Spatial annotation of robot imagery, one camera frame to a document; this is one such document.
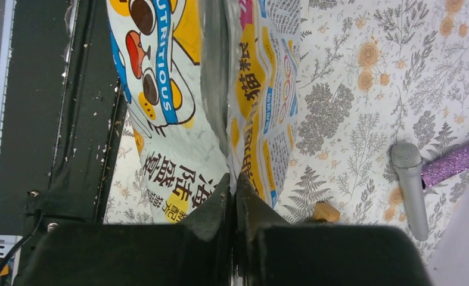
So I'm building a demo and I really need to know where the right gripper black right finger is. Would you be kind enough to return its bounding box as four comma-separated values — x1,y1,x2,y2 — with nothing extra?
235,174,431,285

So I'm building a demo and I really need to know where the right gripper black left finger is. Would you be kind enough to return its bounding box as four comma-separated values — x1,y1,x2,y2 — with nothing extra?
15,174,231,285

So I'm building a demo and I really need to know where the pet food bag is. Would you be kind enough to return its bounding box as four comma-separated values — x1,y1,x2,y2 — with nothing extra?
104,1,300,224

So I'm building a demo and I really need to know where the wooden bowl stand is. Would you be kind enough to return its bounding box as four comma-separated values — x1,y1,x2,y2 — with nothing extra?
313,202,341,223

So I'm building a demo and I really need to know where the grey microphone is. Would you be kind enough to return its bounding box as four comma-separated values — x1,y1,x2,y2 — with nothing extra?
390,142,429,241

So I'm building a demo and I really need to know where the purple glitter microphone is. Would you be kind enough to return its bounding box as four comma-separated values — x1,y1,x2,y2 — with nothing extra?
421,144,469,189

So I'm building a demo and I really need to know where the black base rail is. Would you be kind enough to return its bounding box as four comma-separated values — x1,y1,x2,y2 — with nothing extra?
0,0,128,269

